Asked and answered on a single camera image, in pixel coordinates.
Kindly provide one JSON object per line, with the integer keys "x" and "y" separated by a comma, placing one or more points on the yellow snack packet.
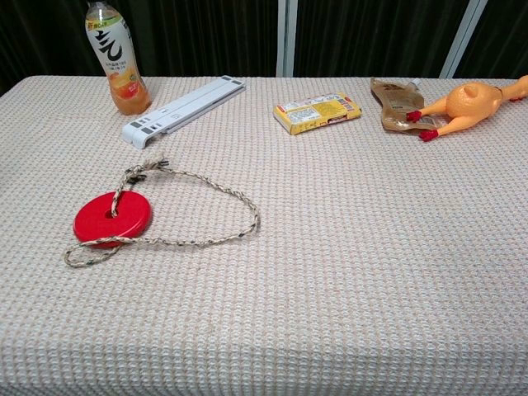
{"x": 317, "y": 111}

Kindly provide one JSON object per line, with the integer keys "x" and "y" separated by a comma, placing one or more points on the red plastic disc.
{"x": 132, "y": 218}

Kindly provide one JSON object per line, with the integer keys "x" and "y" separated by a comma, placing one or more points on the beige woven tablecloth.
{"x": 288, "y": 288}

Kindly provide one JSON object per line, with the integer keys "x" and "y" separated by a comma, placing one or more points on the white folding stand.
{"x": 185, "y": 108}

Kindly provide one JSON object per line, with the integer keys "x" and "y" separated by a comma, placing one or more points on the brown spout pouch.
{"x": 392, "y": 103}

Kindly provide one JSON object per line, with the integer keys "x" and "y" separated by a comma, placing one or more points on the black curtain panel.
{"x": 503, "y": 37}
{"x": 198, "y": 37}
{"x": 363, "y": 37}

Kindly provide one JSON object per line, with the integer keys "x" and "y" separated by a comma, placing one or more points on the orange rubber chicken toy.
{"x": 470, "y": 101}

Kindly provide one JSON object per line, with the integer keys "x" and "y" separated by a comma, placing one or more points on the orange juice bottle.
{"x": 117, "y": 62}

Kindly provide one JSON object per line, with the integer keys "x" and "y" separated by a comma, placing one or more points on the white partition frame post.
{"x": 285, "y": 37}
{"x": 462, "y": 41}

